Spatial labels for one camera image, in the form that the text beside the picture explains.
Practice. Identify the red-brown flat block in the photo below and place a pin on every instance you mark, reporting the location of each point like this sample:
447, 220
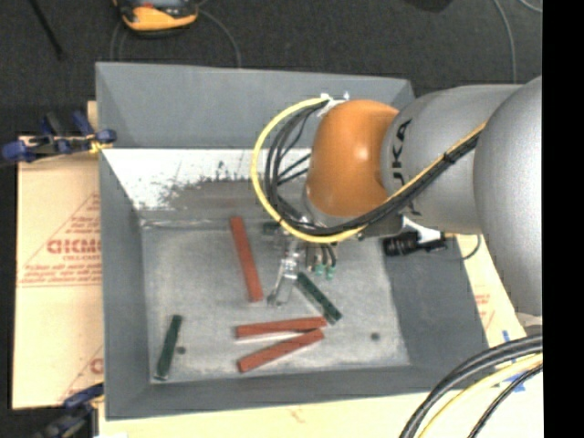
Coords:
278, 327
278, 351
246, 258

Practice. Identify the black cylinder on white bracket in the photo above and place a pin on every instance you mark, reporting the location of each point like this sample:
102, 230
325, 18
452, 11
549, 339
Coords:
401, 246

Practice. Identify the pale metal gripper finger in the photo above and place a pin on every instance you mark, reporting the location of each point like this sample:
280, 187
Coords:
289, 288
275, 285

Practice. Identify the brown cardboard board, red print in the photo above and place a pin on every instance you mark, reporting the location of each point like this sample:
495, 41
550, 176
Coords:
55, 317

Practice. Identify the grey metal bin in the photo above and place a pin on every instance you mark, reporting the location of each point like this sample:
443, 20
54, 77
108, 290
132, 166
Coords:
205, 267

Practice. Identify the dark green flat block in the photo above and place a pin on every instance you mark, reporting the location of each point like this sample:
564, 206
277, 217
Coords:
270, 228
321, 300
169, 347

